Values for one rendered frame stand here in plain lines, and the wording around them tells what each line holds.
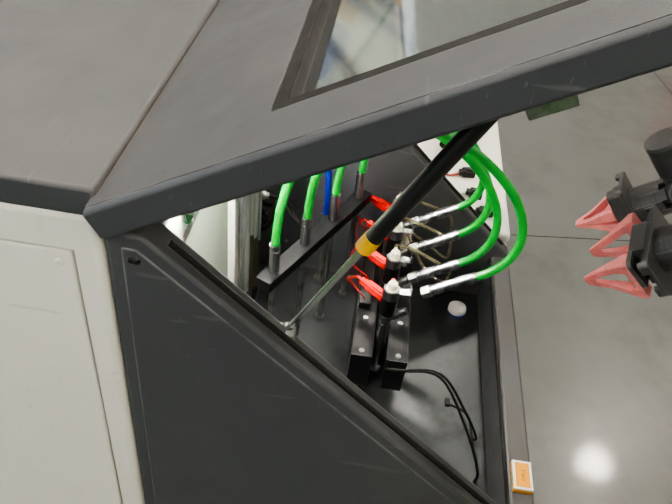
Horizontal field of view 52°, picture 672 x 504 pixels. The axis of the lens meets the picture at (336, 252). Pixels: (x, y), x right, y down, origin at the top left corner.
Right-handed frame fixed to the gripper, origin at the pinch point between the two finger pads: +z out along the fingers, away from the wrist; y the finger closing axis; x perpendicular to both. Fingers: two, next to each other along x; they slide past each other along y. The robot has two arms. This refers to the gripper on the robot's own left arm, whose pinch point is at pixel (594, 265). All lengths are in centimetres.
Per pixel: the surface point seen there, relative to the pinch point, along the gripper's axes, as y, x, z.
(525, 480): 18.5, 23.7, 21.3
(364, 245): 24.2, -32.9, 2.4
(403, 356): 4.3, 7.1, 38.9
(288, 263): 1.2, -17.5, 46.2
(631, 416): -67, 140, 72
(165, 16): -4, -59, 30
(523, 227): -7.4, -3.6, 10.5
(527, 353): -80, 114, 101
